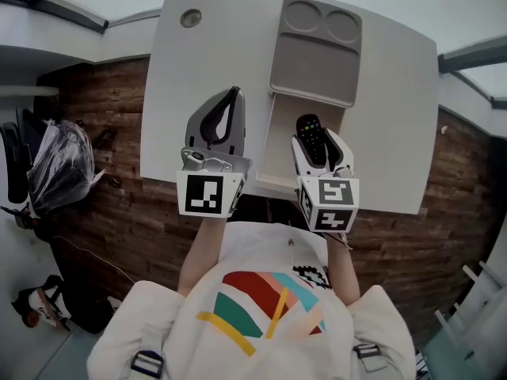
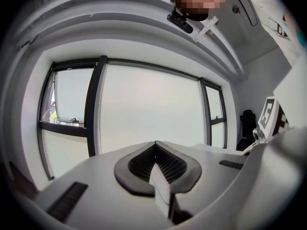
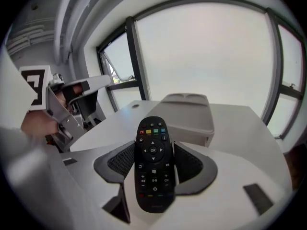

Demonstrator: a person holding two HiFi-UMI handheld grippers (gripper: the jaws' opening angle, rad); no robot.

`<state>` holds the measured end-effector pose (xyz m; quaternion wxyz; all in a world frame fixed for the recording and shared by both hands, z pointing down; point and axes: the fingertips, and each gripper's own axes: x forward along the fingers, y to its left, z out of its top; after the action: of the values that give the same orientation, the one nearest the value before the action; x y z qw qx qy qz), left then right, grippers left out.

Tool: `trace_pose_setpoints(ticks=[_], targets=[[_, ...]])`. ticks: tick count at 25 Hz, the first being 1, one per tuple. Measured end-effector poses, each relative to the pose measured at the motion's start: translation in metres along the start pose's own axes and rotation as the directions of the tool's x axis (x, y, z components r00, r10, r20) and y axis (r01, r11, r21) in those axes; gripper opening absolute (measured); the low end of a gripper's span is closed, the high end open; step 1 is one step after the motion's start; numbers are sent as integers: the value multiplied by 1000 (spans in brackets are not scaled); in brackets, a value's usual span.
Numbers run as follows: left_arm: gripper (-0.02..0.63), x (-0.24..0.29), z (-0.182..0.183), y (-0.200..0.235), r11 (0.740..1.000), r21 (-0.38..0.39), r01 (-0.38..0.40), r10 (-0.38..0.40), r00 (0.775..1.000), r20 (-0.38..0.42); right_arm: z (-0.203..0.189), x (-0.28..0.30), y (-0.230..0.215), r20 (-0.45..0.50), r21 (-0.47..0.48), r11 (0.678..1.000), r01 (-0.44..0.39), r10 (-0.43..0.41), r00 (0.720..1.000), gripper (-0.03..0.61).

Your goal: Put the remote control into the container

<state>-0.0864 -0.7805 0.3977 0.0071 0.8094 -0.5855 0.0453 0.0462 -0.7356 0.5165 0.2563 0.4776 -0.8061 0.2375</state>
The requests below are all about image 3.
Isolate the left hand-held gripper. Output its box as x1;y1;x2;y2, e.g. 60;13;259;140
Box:
20;65;113;153

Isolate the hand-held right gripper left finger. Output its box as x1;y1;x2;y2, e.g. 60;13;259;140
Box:
0;126;136;230

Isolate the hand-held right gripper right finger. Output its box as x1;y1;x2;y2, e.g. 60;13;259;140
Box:
165;140;296;230

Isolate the black remote control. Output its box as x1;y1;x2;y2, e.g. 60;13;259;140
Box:
134;115;176;214

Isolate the white box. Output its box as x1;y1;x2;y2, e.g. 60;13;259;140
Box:
147;92;215;149

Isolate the person's left hand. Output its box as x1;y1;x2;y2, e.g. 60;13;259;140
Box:
21;109;60;138

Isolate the white table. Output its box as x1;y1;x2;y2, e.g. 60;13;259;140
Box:
69;100;291;177

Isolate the white ceiling pipe bundle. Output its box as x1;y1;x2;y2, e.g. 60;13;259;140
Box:
6;24;55;55

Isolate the large black-framed window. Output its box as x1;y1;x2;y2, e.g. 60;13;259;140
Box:
95;0;307;139

